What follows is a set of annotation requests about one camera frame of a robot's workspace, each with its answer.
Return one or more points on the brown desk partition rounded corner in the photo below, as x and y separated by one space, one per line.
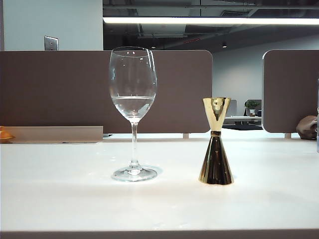
289 87

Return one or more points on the orange yellow object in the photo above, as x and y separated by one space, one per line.
5 135

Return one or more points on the gold double-cone jigger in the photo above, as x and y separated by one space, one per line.
216 164

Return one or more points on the long ceiling light strip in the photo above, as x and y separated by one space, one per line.
199 20

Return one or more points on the small ceiling spotlight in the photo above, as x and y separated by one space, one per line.
224 45

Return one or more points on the wide brown desk partition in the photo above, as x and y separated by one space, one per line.
62 87

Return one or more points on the clear wine glass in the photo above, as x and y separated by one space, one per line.
133 112

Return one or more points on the white background desk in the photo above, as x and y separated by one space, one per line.
249 119

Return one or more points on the brown crumpled bag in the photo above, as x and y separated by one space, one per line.
306 127

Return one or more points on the small potted green plant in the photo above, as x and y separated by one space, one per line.
252 104

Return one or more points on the metal wall switch plate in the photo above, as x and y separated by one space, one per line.
51 43

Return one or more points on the grey background partition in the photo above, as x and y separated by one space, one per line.
233 107

